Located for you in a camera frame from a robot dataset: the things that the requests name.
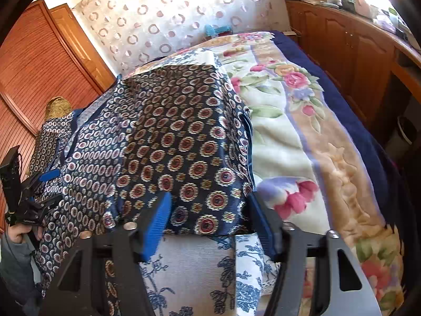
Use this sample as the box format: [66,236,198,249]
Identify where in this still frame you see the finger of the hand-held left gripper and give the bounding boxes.
[29,195,63,209]
[22,169,62,189]

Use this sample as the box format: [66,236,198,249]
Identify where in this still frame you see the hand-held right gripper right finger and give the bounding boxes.
[247,192,384,316]

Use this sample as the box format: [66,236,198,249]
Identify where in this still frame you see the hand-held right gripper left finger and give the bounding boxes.
[39,191,173,316]

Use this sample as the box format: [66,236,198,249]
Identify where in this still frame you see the navy medallion patterned garment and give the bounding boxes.
[28,63,256,316]

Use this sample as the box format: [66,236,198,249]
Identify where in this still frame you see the person's left forearm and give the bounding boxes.
[0,234,44,307]

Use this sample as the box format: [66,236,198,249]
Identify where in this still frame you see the person's left hand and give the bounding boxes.
[6,224,43,243]

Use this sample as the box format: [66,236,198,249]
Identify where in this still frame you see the white blue floral bed sheet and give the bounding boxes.
[136,48,281,316]

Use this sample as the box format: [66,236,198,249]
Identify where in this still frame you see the gold patterned pillow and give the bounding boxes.
[44,96,73,119]

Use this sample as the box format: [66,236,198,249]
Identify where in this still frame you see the floral fleece blanket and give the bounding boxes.
[197,31,406,316]

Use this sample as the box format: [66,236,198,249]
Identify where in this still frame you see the navy blue blanket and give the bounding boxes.
[271,30,406,235]

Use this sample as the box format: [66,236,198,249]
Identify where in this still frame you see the dark round bin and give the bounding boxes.
[385,115,419,154]

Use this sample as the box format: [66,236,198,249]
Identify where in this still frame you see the circle patterned sheer curtain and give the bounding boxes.
[74,0,281,73]

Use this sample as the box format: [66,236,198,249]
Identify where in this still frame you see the wooden cabinet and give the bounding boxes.
[284,0,421,140]

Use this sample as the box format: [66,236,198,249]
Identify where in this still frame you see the blue toy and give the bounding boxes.
[204,24,233,39]

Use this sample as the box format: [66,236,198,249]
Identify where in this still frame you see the pile of small items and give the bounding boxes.
[372,3,415,39]

